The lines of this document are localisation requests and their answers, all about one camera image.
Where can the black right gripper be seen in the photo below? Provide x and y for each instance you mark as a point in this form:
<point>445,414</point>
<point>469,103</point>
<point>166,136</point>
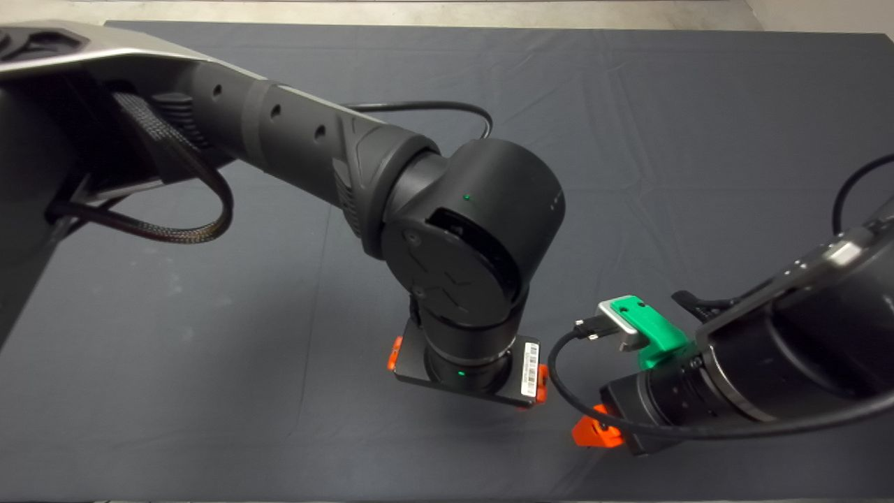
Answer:
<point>642,402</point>

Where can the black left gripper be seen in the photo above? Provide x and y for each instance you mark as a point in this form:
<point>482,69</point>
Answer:
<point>412,369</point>

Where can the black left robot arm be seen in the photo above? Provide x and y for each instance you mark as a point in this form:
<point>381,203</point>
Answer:
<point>293,133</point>

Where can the dark grey table cloth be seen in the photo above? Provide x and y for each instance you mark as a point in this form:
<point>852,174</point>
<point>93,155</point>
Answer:
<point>209,391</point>

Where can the silver camera box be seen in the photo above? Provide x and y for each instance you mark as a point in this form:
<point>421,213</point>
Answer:
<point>618,324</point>

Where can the bright green camera mount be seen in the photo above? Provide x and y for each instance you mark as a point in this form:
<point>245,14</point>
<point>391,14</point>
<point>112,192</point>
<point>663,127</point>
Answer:
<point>663,342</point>

